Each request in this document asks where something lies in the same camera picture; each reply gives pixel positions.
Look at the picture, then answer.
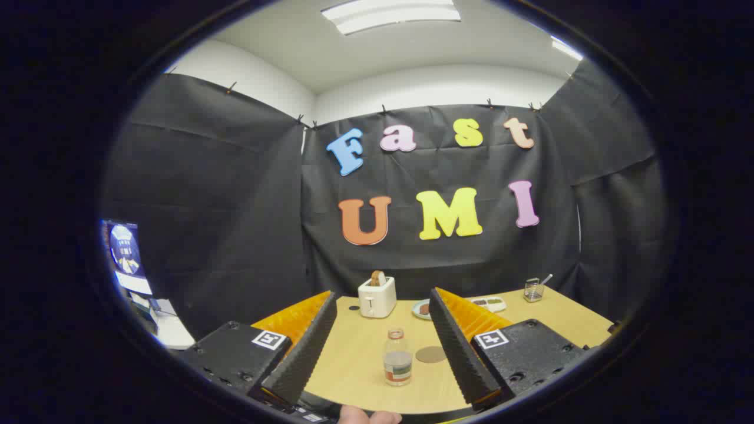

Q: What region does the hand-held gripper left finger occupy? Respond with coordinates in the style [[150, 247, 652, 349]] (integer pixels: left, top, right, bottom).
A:
[[177, 290, 339, 413]]

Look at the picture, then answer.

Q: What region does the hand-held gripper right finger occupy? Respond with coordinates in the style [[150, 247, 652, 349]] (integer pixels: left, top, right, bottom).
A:
[[428, 287, 590, 412]]

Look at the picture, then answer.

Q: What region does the clear plastic juice bottle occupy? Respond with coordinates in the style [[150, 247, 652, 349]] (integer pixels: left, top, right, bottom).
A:
[[383, 328, 413, 387]]

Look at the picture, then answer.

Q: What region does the wooden table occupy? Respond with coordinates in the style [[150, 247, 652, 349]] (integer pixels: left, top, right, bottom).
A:
[[303, 286, 614, 415]]

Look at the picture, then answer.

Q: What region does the white divided snack tray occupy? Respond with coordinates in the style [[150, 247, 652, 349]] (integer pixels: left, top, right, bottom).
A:
[[468, 296, 507, 313]]

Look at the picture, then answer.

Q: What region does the white toaster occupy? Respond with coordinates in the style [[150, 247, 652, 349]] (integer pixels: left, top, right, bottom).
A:
[[358, 277, 397, 319]]

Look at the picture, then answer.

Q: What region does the white side desk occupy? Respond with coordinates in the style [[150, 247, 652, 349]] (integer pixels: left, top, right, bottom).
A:
[[133, 297, 195, 349]]

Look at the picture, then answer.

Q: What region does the black backdrop cloth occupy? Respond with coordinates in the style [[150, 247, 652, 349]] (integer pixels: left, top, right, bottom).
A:
[[100, 59, 666, 342]]

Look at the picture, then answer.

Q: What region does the computer monitor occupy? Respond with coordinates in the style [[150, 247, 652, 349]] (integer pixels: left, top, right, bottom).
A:
[[101, 220, 153, 295]]

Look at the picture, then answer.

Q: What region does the small ceiling light panel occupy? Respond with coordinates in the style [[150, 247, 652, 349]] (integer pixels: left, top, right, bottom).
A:
[[551, 35, 584, 61]]

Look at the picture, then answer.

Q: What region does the large ceiling light panel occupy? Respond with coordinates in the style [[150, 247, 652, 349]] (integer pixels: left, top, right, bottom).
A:
[[321, 0, 462, 36]]

